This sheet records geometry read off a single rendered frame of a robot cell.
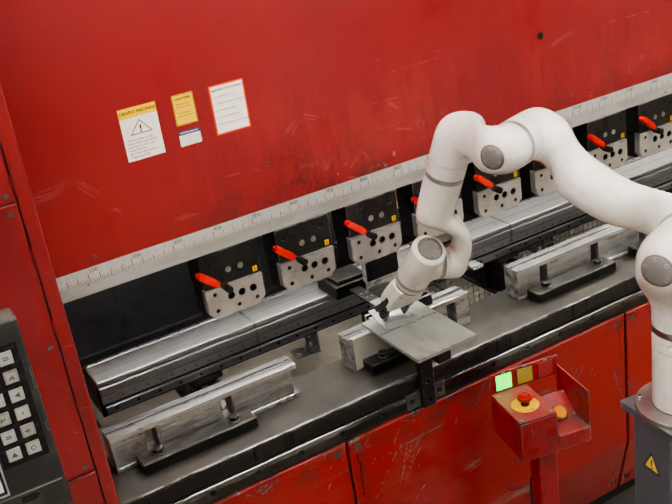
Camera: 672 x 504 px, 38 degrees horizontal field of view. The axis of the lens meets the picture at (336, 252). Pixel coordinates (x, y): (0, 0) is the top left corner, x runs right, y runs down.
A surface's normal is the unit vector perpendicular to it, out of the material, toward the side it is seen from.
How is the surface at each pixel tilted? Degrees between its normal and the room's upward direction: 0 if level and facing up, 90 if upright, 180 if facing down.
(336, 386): 0
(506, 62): 90
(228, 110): 90
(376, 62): 90
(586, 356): 90
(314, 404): 0
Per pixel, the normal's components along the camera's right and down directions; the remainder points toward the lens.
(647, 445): -0.90, 0.28
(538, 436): 0.32, 0.34
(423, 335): -0.14, -0.91
